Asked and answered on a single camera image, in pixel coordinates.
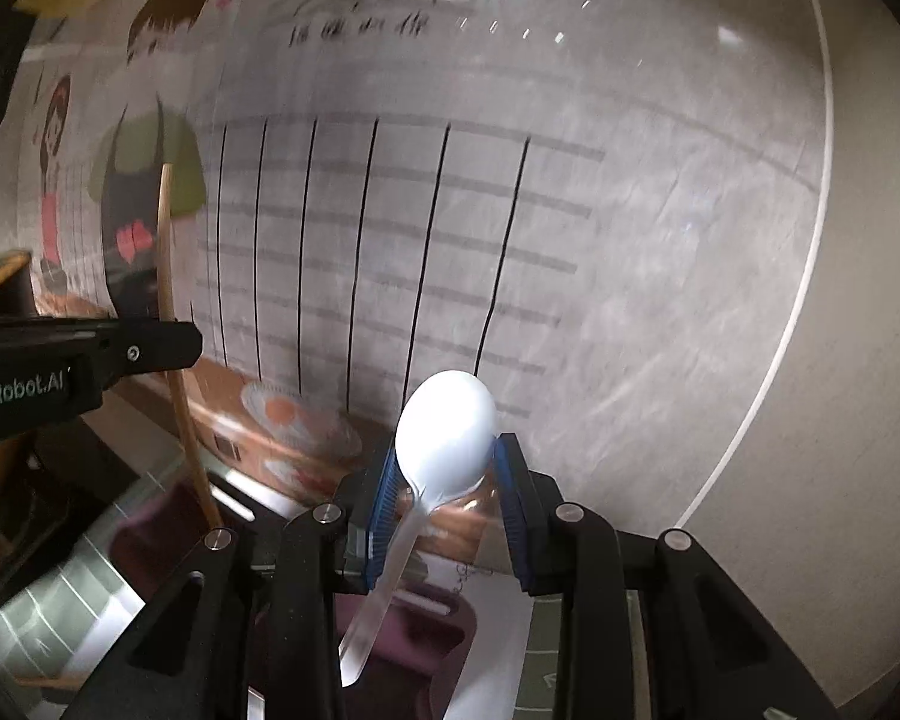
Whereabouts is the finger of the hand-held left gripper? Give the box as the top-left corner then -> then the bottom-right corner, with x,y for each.
0,317 -> 205,391

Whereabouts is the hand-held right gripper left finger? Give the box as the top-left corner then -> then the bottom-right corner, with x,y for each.
60,454 -> 421,720

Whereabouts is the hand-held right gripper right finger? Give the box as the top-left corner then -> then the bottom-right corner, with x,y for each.
493,433 -> 845,720

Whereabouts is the wooden chopstick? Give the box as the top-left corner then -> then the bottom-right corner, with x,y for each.
0,251 -> 32,310
157,163 -> 224,533

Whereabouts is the white plastic spoon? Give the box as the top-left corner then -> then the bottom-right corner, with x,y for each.
337,370 -> 498,689

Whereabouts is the purple container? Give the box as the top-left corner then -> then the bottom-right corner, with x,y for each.
105,495 -> 488,720

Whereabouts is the green and white tablecloth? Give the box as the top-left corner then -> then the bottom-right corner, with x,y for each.
0,457 -> 721,720

